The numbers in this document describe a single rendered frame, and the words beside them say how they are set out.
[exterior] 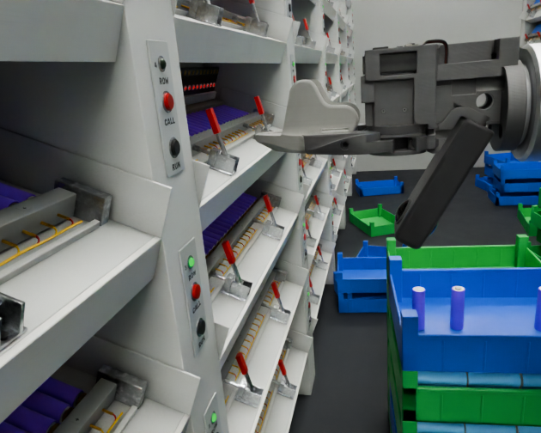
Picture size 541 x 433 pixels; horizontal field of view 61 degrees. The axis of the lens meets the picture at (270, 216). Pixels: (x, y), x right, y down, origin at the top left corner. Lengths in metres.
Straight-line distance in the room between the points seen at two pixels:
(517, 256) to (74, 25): 1.00
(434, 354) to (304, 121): 0.37
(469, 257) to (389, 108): 0.80
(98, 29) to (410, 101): 0.24
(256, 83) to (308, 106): 0.71
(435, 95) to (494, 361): 0.39
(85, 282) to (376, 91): 0.26
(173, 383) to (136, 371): 0.04
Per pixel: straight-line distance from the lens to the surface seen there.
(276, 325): 1.03
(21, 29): 0.33
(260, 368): 0.90
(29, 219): 0.40
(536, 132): 0.39
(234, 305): 0.70
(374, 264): 1.90
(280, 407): 1.12
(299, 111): 0.40
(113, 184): 0.44
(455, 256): 1.14
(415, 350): 0.64
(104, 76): 0.43
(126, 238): 0.43
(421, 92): 0.38
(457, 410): 0.70
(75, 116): 0.45
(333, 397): 1.38
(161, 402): 0.53
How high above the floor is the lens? 0.86
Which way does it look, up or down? 17 degrees down
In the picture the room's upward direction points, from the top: 5 degrees counter-clockwise
